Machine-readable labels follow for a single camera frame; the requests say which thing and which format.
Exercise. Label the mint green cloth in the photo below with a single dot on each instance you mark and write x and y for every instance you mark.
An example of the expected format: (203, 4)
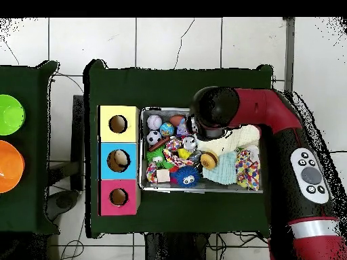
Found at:
(221, 169)

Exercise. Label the white baseball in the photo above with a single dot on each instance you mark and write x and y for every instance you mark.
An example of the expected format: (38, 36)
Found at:
(154, 122)

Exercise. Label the dark green table cloth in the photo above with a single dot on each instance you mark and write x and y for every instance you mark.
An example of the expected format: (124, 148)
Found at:
(162, 89)
(24, 211)

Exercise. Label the large colourful dotted cloth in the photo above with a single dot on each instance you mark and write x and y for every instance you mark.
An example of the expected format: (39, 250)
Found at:
(246, 169)

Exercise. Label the wooden box with three holes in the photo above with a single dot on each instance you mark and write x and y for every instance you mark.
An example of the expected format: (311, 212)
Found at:
(119, 135)

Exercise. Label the green plastic bowl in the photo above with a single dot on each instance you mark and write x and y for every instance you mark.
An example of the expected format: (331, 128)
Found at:
(10, 115)

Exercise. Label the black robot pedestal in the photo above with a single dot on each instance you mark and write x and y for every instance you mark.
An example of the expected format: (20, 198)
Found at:
(176, 249)

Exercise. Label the blue spiky ball with eyes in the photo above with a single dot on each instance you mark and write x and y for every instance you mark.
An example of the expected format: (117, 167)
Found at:
(187, 176)

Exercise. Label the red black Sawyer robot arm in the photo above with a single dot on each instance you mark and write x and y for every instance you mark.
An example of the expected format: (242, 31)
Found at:
(271, 108)

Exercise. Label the clear mesh bin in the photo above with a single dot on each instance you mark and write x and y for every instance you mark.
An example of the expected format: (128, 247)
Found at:
(151, 187)

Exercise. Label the toy hamburger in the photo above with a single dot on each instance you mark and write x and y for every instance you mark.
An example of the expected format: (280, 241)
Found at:
(209, 159)

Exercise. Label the orange plastic bowl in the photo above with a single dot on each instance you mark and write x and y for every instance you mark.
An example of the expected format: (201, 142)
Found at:
(10, 165)

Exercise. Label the green spiky toy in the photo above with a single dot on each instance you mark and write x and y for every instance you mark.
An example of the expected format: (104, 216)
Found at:
(158, 158)

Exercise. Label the brown toy sausage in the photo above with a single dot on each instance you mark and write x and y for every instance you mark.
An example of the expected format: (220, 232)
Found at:
(159, 143)

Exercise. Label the black white soccer ball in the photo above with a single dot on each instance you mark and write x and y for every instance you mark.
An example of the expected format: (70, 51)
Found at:
(154, 137)

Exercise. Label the blue globe ball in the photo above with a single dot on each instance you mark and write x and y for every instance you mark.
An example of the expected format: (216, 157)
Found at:
(166, 129)

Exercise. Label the cream yellow cloth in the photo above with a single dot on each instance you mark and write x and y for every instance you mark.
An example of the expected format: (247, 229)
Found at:
(235, 138)

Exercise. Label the black frame stand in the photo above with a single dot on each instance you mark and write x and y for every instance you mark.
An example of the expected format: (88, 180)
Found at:
(78, 122)

